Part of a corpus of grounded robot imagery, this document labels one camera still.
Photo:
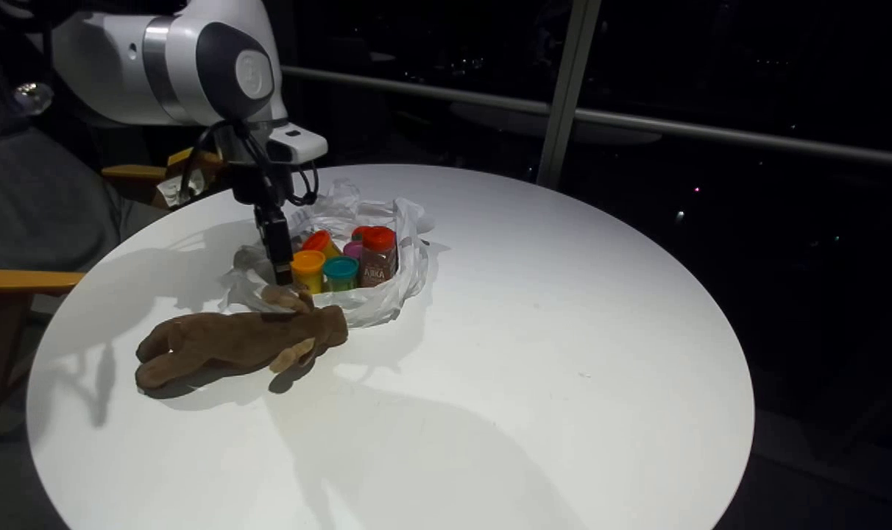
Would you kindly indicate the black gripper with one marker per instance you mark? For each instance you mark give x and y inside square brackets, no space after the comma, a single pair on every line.
[258,164]

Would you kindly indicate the orange cup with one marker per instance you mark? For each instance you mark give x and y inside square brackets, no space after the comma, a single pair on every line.
[307,266]

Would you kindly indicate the teal lid play dough tub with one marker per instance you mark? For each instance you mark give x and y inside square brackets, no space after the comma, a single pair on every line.
[344,272]

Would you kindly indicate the brown plush moose toy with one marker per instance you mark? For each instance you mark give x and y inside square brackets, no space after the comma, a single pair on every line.
[227,342]

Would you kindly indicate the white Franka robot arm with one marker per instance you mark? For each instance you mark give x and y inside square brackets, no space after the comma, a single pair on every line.
[170,60]

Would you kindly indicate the white plastic bag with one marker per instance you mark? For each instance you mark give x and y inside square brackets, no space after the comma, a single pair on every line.
[388,295]

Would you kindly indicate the crumpled tape wad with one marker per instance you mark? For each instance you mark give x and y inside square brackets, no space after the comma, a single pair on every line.
[182,186]

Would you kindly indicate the wooden armchair with grey cushion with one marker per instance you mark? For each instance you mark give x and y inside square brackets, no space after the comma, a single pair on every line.
[33,216]

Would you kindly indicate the metal window railing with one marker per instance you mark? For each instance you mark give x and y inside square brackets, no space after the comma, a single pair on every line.
[759,136]

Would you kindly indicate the light vertical window post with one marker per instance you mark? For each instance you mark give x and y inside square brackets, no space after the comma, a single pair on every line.
[567,89]

